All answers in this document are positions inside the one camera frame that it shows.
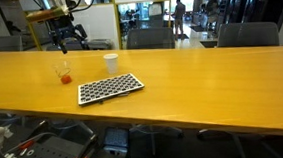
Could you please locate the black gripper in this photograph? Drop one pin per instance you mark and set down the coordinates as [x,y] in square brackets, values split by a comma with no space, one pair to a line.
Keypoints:
[63,27]

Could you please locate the orange disc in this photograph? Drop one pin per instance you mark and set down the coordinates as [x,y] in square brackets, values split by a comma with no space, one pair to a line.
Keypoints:
[66,79]

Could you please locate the transparent plastic cup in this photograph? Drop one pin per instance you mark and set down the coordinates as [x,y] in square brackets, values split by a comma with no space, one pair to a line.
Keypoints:
[62,69]

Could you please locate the white paper cup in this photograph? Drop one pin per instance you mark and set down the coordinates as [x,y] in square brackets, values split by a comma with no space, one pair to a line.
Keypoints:
[111,62]

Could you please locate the grey fabric chair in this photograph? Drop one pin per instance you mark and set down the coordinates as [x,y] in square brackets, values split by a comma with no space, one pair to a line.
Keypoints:
[248,34]
[5,44]
[74,46]
[150,39]

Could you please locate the light grey low chair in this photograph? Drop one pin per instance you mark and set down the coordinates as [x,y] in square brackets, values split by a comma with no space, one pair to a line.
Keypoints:
[100,45]

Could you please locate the checkered marker calibration board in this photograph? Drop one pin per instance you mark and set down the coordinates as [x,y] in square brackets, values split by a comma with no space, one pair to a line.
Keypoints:
[115,87]

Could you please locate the standing person silhouette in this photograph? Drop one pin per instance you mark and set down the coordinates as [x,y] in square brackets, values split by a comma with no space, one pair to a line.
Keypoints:
[178,14]

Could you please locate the grey controller box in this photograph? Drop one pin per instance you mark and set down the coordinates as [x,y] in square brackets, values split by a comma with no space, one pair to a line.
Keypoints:
[116,141]

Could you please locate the dark chair base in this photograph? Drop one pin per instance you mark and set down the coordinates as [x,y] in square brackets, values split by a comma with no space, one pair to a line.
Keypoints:
[234,139]

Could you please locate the green brown wrist camera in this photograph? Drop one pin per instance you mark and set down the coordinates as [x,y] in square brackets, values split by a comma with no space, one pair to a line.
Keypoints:
[46,13]

